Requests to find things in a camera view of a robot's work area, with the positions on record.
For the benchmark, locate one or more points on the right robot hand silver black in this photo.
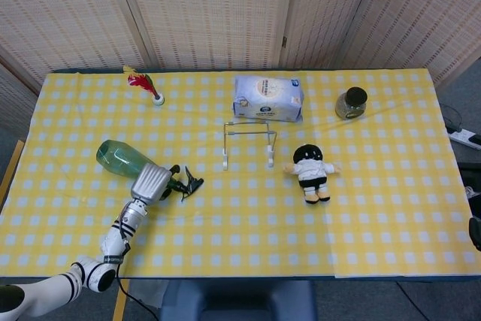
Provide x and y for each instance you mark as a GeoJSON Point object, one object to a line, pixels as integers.
{"type": "Point", "coordinates": [476, 234]}

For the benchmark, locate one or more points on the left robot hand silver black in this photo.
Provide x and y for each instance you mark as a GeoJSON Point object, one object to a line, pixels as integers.
{"type": "Point", "coordinates": [150, 183]}

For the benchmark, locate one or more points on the green glass bottle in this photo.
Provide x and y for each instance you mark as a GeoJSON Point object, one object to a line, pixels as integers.
{"type": "Point", "coordinates": [120, 159]}

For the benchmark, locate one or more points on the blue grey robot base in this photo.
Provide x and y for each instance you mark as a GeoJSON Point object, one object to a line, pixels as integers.
{"type": "Point", "coordinates": [233, 300]}

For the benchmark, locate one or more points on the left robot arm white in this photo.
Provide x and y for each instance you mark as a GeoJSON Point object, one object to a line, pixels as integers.
{"type": "Point", "coordinates": [112, 240]}

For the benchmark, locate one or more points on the grey shoe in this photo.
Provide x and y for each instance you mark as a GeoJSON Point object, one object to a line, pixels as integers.
{"type": "Point", "coordinates": [475, 191]}

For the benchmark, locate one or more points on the white power strip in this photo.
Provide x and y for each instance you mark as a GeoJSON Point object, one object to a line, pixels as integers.
{"type": "Point", "coordinates": [466, 137]}

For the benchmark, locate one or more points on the yellow white checked tablecloth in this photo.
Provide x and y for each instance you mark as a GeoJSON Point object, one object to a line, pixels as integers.
{"type": "Point", "coordinates": [240, 231]}

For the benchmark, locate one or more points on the red feather shuttlecock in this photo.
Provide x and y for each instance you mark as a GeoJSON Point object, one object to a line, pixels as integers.
{"type": "Point", "coordinates": [142, 82]}

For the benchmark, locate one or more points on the blue white tissue pack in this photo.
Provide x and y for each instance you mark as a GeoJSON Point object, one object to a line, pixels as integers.
{"type": "Point", "coordinates": [267, 97]}

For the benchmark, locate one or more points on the black white plush doll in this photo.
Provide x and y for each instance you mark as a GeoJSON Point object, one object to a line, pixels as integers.
{"type": "Point", "coordinates": [310, 170]}

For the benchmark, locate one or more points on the glass jar black lid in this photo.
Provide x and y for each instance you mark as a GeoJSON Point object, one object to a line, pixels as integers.
{"type": "Point", "coordinates": [351, 105]}

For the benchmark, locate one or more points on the beige woven folding screen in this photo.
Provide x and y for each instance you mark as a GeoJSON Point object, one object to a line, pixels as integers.
{"type": "Point", "coordinates": [210, 13]}

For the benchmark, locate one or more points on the metal screen hinge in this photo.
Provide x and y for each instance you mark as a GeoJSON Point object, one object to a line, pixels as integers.
{"type": "Point", "coordinates": [284, 41]}

